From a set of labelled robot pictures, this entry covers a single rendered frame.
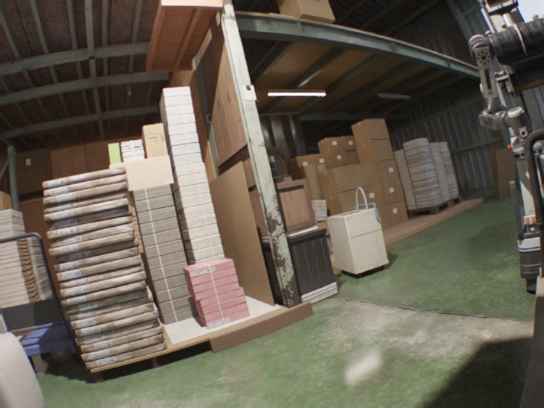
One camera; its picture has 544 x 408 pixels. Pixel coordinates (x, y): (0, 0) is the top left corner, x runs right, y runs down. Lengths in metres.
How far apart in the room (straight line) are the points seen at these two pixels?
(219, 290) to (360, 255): 1.21
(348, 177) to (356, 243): 1.92
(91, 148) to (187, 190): 4.20
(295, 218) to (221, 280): 0.66
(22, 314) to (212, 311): 1.23
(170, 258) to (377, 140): 3.71
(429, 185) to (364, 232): 2.77
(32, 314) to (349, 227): 2.34
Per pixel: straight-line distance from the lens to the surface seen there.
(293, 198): 2.12
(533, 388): 0.79
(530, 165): 1.30
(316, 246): 2.18
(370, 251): 2.58
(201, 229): 2.21
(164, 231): 2.16
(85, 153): 6.21
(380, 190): 4.76
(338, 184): 4.15
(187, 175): 2.24
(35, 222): 6.21
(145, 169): 2.21
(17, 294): 3.32
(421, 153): 5.16
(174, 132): 2.31
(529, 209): 2.14
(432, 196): 5.19
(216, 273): 1.86
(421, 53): 5.89
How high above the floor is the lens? 0.70
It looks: 1 degrees up
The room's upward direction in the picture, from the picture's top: 13 degrees counter-clockwise
